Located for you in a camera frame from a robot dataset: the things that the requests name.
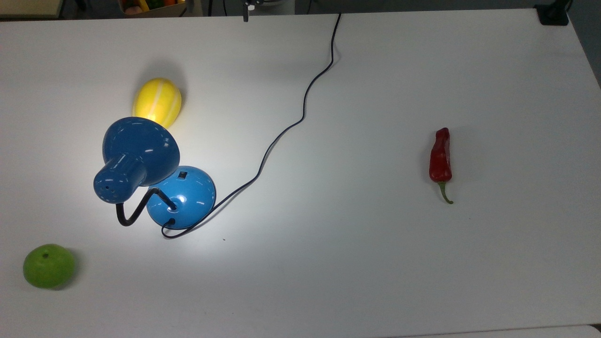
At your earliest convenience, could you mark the black white Panda gripper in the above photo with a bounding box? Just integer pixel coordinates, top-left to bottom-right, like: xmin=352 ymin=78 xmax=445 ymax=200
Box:
xmin=242 ymin=0 xmax=274 ymax=23

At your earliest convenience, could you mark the blue gooseneck desk lamp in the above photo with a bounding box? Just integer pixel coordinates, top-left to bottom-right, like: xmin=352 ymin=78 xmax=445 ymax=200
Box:
xmin=93 ymin=116 xmax=217 ymax=230

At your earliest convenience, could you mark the cardboard box of toy fruit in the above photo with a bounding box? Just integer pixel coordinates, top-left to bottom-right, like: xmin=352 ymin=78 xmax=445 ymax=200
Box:
xmin=118 ymin=0 xmax=202 ymax=18

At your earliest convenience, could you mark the yellow striped toy melon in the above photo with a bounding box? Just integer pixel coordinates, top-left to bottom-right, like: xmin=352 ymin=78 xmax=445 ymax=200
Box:
xmin=132 ymin=77 xmax=183 ymax=130

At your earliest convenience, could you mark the light wooden board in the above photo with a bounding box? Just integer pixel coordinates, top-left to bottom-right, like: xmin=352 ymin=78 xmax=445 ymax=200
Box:
xmin=0 ymin=0 xmax=64 ymax=20

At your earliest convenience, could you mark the red chili pepper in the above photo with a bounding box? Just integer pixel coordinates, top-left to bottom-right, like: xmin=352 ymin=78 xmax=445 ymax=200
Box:
xmin=429 ymin=127 xmax=455 ymax=205

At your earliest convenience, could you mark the green toy apple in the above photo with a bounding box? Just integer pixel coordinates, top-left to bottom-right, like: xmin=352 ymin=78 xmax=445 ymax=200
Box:
xmin=23 ymin=243 xmax=76 ymax=289

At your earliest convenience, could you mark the black lamp power cable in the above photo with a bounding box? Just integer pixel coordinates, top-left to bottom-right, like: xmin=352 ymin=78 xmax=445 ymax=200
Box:
xmin=161 ymin=13 xmax=342 ymax=239

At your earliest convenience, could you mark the black table clamp mount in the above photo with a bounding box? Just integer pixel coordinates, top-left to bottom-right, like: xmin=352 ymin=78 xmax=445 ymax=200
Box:
xmin=534 ymin=0 xmax=573 ymax=26

